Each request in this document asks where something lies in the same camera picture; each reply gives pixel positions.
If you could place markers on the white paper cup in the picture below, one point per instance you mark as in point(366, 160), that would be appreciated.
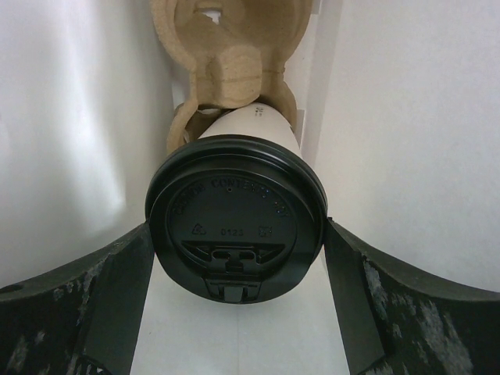
point(259, 121)

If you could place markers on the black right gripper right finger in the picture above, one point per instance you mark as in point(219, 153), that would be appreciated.
point(397, 319)

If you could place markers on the light blue paper bag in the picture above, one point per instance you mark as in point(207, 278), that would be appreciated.
point(398, 109)

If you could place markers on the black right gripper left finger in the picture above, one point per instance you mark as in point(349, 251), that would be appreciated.
point(80, 318)

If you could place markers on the brown cardboard cup carrier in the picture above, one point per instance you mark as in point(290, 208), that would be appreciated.
point(234, 53)

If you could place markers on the black cup lid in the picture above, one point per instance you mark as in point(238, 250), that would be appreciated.
point(236, 219)

